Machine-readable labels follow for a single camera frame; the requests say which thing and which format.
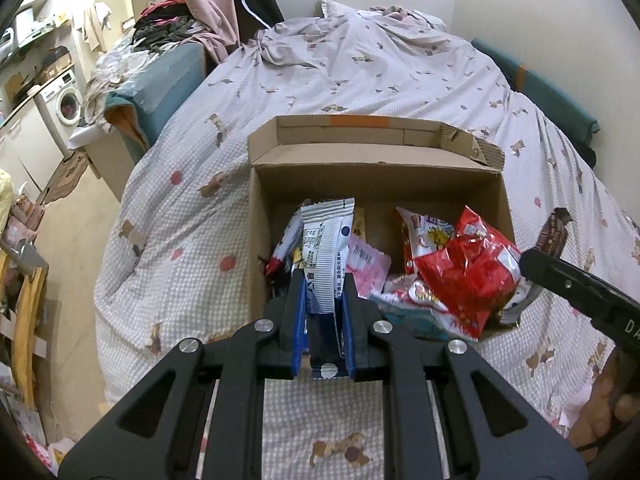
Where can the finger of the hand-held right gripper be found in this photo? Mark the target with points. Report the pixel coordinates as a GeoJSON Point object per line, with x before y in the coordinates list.
{"type": "Point", "coordinates": [560, 280]}

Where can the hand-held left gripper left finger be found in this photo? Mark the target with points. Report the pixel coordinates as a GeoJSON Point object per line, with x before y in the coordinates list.
{"type": "Point", "coordinates": [298, 320]}

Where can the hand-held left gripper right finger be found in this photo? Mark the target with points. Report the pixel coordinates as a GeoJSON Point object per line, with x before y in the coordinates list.
{"type": "Point", "coordinates": [350, 330]}

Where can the dark silver snack packet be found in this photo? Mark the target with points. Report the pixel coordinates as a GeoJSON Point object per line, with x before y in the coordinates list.
{"type": "Point", "coordinates": [520, 305]}

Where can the brown chocolate bar packet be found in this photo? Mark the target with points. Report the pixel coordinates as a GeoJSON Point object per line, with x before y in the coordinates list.
{"type": "Point", "coordinates": [552, 232]}

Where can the pink snack packet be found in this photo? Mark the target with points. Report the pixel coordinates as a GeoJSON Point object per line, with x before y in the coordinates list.
{"type": "Point", "coordinates": [370, 265]}

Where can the white red teal snack packet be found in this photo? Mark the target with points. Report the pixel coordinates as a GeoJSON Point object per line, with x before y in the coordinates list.
{"type": "Point", "coordinates": [415, 305]}

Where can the white blue snack packet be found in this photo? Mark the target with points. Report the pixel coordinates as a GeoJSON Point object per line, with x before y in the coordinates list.
{"type": "Point", "coordinates": [325, 255]}

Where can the brown cardboard box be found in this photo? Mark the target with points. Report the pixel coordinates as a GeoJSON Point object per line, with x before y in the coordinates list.
{"type": "Point", "coordinates": [380, 180]}

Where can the person's right hand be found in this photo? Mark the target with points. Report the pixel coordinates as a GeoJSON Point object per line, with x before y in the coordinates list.
{"type": "Point", "coordinates": [600, 410]}

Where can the wooden chair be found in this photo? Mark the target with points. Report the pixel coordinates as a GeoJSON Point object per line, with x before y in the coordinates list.
{"type": "Point", "coordinates": [27, 330]}

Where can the brown floor rug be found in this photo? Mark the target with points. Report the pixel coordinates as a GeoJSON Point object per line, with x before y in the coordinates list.
{"type": "Point", "coordinates": [67, 177]}

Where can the teal fabric sofa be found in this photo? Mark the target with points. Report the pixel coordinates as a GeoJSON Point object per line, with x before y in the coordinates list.
{"type": "Point", "coordinates": [165, 80]}

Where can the pink printed box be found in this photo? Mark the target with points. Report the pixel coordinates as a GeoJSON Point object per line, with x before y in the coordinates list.
{"type": "Point", "coordinates": [27, 212]}

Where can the white crumpled cloth pile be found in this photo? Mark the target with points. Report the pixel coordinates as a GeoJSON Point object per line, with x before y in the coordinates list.
{"type": "Point", "coordinates": [110, 80]}

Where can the white pillow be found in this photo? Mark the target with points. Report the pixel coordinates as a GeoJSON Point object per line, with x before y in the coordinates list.
{"type": "Point", "coordinates": [332, 7]}

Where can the white washing machine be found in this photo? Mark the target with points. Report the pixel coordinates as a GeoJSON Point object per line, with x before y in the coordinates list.
{"type": "Point", "coordinates": [67, 105]}

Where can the yellow cloth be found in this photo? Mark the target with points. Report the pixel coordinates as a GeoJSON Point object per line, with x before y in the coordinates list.
{"type": "Point", "coordinates": [5, 200]}

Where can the white base cabinet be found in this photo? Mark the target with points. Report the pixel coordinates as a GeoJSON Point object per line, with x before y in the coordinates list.
{"type": "Point", "coordinates": [30, 145]}

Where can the dark clothes pile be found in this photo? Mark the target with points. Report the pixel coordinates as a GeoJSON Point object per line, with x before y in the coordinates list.
{"type": "Point", "coordinates": [170, 25]}

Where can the brown boxes on washer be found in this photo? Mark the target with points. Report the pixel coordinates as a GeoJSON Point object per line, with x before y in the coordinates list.
{"type": "Point", "coordinates": [57, 62]}

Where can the hanging beige towel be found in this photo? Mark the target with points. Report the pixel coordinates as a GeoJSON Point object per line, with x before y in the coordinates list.
{"type": "Point", "coordinates": [95, 25]}

